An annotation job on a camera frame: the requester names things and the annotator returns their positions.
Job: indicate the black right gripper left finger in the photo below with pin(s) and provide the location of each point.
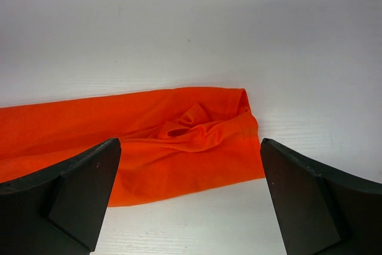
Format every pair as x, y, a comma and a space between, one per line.
60, 209

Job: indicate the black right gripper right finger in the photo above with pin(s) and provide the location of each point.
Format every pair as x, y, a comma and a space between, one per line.
321, 209

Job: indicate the orange t shirt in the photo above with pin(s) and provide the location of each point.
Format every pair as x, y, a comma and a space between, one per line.
173, 141

